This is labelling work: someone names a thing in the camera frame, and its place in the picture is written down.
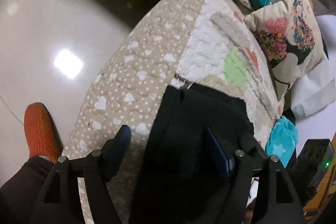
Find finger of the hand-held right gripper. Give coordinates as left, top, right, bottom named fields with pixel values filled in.
left=238, top=132, right=267, bottom=162

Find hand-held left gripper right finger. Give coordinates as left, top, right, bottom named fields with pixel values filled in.
left=203, top=126, right=306, bottom=224

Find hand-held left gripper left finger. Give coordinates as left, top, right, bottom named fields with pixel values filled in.
left=31, top=124, right=132, bottom=224

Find black pants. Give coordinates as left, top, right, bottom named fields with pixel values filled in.
left=130, top=85, right=255, bottom=224

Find turquoise star blanket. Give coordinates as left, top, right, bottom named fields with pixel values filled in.
left=265, top=116, right=299, bottom=161

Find white fabric bag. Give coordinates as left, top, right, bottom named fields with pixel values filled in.
left=290, top=14, right=336, bottom=119

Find person's orange sock foot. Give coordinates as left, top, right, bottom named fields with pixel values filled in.
left=24, top=103, right=62, bottom=164

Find beige quilted bed cover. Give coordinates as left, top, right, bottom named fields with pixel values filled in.
left=62, top=0, right=285, bottom=224

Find floral printed cushion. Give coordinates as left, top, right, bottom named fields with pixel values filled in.
left=244, top=0, right=328, bottom=94

